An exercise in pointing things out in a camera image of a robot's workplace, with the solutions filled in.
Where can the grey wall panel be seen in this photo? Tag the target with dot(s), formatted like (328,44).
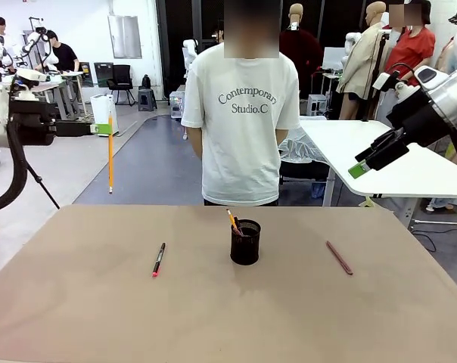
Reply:
(125,37)

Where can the black stool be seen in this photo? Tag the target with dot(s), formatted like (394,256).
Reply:
(147,99)

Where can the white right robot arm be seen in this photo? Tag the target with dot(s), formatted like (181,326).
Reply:
(455,87)

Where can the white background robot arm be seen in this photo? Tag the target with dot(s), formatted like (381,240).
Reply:
(188,49)

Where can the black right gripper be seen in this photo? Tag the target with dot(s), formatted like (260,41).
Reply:
(417,119)

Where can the white air purifier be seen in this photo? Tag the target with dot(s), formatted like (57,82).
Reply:
(100,109)

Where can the person in white shirt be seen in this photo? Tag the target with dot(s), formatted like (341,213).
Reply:
(1,36)

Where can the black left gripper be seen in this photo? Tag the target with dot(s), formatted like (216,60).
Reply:
(32,123)

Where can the black office chair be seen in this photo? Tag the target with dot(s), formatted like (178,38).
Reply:
(120,81)

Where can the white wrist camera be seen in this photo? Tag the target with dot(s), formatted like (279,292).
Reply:
(381,80)
(31,75)

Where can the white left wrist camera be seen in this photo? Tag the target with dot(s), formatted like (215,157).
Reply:
(31,75)

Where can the person in black shirt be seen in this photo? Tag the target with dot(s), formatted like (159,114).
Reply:
(64,56)

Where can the white table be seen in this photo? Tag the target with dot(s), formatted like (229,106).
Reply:
(395,177)

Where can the white mesh cloth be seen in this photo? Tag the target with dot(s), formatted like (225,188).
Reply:
(304,145)

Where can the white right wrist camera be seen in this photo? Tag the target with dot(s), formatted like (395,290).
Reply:
(381,80)

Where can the mannequin in beige jacket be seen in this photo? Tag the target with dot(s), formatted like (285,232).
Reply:
(359,68)

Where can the black mesh pen holder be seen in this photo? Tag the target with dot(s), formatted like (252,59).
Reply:
(245,246)

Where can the dark red pen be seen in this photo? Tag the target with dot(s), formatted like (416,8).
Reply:
(339,257)

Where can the person in white t-shirt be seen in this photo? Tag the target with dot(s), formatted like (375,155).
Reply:
(243,132)

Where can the person's right forearm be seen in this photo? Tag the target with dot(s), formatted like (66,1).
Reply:
(194,141)

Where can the black tripod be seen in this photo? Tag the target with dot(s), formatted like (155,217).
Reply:
(43,185)

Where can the black bag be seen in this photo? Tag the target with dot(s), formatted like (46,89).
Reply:
(146,81)

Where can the black camera stand pole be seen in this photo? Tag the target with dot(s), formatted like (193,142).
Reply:
(376,56)

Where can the person's left forearm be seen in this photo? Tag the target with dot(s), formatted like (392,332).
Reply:
(282,136)

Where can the black marker red cap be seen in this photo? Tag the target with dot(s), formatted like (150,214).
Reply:
(158,260)
(238,227)

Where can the white computer tower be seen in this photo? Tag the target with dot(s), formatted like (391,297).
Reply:
(316,105)

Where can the grey workbench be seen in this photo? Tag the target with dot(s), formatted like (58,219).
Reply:
(67,81)

